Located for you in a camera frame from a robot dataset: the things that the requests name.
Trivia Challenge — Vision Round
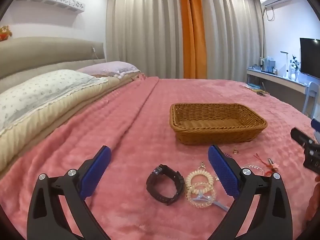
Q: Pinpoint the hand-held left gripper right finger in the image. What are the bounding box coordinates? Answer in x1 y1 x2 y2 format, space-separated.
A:
207 144 298 240

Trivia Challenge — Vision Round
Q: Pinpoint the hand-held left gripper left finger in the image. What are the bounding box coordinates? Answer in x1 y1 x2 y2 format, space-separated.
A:
26 145 112 240

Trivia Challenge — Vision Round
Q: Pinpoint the clear bead bracelet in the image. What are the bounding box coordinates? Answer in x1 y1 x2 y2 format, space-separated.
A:
241 164 265 177

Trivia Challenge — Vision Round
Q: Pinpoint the cream spiral hair tie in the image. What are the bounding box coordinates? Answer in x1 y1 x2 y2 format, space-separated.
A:
184 170 215 189

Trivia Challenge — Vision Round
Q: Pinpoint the light blue hair clip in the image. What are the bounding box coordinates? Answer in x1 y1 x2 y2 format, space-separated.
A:
190 193 229 212

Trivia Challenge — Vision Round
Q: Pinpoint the red string charm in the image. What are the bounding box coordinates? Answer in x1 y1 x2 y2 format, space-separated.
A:
253 154 281 175

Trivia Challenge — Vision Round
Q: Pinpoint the brown wicker basket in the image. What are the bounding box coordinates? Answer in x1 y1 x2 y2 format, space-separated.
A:
169 102 268 146

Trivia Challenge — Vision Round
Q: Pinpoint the clear spiral hair tie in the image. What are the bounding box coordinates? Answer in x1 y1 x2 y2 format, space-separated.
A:
185 183 217 207

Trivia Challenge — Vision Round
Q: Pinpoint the black wrist watch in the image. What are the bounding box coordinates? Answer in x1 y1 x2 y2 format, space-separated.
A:
146 164 185 205

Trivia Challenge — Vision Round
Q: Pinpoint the person's right hand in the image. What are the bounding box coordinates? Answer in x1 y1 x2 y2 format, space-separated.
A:
306 175 320 227

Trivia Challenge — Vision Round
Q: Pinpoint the light blue chair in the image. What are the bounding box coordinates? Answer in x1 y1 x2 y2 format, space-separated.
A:
302 81 320 117

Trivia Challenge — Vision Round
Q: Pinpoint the pink blanket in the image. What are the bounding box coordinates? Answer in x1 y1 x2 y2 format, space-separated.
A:
0 76 320 240

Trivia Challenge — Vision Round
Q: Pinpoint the white vase with flowers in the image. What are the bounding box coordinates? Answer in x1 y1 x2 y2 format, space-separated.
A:
287 54 301 81

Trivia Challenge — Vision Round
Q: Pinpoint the white desk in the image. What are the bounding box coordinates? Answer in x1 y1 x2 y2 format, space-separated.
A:
246 66 313 98

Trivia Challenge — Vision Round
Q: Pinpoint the small clutter on blanket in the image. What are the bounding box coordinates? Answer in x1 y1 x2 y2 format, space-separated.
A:
241 83 270 97

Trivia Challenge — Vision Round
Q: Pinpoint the beige quilt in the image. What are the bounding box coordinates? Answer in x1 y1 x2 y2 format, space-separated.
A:
0 74 145 174

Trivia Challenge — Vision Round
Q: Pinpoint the white desk lamp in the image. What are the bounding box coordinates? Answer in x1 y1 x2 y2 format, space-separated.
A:
279 51 290 77

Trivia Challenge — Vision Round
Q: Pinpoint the black television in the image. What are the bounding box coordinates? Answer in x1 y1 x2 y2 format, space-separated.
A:
299 37 320 77

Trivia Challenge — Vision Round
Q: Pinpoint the row of books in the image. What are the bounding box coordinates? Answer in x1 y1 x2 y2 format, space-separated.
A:
259 56 277 73

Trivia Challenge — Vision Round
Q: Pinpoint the white floral pillow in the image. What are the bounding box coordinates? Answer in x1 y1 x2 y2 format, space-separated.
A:
0 69 108 132

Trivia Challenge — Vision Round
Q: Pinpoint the purple pillow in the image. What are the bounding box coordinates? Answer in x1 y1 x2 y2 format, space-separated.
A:
76 61 141 78

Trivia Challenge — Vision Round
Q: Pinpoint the grey curtain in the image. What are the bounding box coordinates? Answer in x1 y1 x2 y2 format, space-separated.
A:
200 0 266 83
106 0 186 79

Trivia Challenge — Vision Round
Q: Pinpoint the beige padded headboard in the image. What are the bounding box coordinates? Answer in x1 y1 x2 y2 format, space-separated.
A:
0 37 106 81

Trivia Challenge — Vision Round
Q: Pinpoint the orange curtain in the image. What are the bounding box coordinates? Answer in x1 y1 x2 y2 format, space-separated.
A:
178 0 208 79

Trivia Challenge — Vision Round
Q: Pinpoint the orange stuffed toy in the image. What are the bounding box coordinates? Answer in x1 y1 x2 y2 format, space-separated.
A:
0 25 13 42

